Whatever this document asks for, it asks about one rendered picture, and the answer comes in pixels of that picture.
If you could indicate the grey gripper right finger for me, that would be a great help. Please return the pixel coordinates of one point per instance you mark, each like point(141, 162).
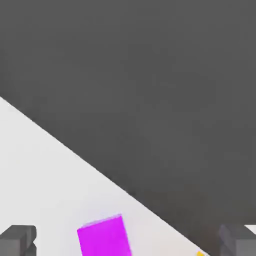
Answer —
point(240, 243)

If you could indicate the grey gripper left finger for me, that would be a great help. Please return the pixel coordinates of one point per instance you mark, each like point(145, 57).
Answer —
point(16, 241)

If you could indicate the small yellow cube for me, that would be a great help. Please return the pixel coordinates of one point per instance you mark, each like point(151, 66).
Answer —
point(200, 254)

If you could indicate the small magenta cube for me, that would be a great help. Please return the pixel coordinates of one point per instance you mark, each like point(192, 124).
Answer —
point(104, 238)

